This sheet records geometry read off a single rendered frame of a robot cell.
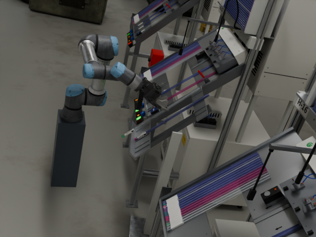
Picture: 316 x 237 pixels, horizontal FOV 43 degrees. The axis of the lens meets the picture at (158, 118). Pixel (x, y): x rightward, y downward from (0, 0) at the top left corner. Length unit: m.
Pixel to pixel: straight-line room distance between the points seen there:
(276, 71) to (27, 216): 1.85
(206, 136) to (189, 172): 0.30
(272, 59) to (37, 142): 1.98
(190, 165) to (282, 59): 0.95
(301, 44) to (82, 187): 1.80
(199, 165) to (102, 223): 0.77
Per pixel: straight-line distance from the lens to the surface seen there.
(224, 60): 2.58
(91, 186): 3.08
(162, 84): 2.86
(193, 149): 2.78
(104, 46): 2.42
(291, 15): 2.53
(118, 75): 2.00
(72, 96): 2.65
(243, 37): 2.57
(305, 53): 2.66
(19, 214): 2.84
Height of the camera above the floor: 2.00
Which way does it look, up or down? 29 degrees down
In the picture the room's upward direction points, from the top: 14 degrees clockwise
